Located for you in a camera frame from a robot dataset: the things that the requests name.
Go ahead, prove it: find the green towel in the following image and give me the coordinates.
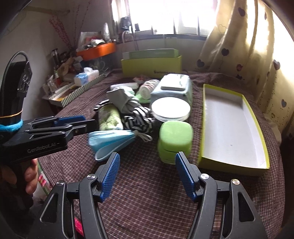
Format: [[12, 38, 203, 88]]
[[98, 104, 124, 131]]

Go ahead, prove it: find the grey cloth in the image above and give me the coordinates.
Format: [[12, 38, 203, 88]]
[[107, 87, 141, 114]]

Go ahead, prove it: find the black white striped sock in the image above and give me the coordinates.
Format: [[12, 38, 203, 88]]
[[122, 106, 157, 133]]

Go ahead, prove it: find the person's left hand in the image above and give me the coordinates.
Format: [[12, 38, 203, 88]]
[[1, 158, 39, 196]]

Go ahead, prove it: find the striped green white tray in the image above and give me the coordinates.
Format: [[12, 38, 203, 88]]
[[42, 74, 106, 108]]

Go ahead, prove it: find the tissue pack blue white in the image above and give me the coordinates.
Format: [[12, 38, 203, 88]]
[[74, 67, 100, 87]]

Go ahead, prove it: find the shallow yellow-green box tray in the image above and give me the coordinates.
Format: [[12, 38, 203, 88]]
[[198, 84, 270, 176]]

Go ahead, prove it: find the white rolled cloth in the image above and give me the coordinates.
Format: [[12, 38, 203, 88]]
[[110, 82, 139, 91]]

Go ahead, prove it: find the round white lidded container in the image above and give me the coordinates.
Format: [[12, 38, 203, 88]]
[[151, 97, 191, 122]]

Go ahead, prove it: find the pink white rolled towel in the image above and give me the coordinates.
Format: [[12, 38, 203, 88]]
[[139, 79, 160, 99]]

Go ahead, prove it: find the small pink wrapped packet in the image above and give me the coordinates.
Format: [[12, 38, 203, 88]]
[[132, 75, 151, 85]]

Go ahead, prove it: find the orange plastic basin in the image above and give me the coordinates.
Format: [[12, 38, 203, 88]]
[[76, 42, 116, 61]]

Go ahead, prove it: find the wet wipes pack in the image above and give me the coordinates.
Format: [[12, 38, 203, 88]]
[[150, 74, 193, 106]]

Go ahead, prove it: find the upright yellow-green box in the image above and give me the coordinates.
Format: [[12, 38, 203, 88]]
[[121, 49, 182, 78]]

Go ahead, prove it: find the heart pattern curtain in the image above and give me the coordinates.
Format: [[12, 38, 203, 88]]
[[196, 1, 293, 138]]

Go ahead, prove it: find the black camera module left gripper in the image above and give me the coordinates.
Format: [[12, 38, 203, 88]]
[[1, 51, 32, 126]]

